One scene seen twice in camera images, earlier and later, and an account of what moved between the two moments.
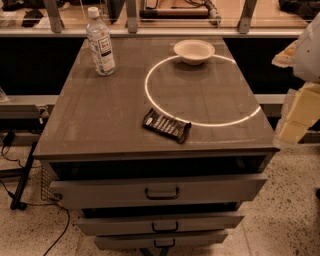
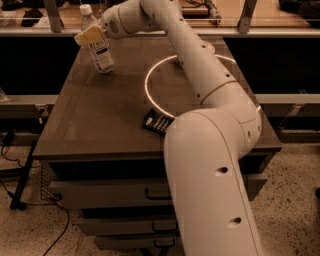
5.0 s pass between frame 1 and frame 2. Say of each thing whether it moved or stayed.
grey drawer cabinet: stayed
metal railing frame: stayed
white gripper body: moved
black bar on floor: stayed
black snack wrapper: stayed
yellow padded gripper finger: moved
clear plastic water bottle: moved
